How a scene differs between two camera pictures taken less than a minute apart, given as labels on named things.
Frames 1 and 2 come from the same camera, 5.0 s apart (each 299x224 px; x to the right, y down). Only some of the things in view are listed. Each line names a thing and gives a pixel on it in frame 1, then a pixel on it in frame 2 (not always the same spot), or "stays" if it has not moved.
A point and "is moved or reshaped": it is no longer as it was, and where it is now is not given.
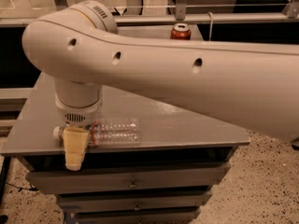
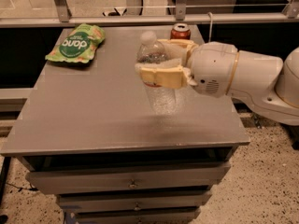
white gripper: (78, 116) to (212, 66)
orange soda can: (180, 32) stays
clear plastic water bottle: (109, 132) is moved or reshaped
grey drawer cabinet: (184, 153) stays
